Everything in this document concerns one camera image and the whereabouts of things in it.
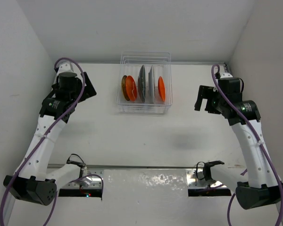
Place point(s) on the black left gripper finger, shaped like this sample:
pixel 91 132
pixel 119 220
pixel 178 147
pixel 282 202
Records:
pixel 87 93
pixel 88 84

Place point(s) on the yellow brown plate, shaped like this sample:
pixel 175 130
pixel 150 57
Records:
pixel 124 91

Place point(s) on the white wire dish rack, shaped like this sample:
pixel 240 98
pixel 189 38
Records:
pixel 145 83

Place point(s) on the orange plate left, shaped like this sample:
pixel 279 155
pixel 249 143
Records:
pixel 131 89

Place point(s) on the dark teal plate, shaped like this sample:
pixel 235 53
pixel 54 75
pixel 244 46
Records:
pixel 141 84

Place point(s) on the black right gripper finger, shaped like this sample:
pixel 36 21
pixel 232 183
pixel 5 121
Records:
pixel 205 90
pixel 198 103

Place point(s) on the orange plate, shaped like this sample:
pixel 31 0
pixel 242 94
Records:
pixel 131 89
pixel 161 89

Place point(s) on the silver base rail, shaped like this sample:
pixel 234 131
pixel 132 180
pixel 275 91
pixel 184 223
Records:
pixel 175 178

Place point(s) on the red teal floral plate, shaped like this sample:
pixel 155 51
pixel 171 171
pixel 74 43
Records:
pixel 151 85

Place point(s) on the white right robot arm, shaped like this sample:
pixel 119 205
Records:
pixel 260 187

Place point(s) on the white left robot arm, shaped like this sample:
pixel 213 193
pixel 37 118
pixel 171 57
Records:
pixel 31 182

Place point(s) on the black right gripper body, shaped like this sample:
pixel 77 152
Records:
pixel 214 102

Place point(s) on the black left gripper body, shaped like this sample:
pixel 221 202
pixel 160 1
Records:
pixel 77 93

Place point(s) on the orange plate right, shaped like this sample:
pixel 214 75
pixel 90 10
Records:
pixel 161 89

